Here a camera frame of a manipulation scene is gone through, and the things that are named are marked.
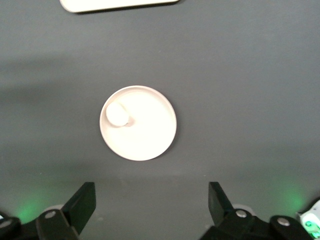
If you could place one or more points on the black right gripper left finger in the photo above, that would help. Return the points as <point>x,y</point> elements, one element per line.
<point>80,207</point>

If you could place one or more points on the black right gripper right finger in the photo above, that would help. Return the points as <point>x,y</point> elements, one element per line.
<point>222,207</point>

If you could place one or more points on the white steamed bun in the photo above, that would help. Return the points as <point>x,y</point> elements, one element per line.
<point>117,114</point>

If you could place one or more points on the beige rectangular rabbit tray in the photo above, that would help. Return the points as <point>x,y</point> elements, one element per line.
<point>117,5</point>

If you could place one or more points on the round beige plate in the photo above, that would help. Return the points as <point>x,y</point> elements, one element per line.
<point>147,130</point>

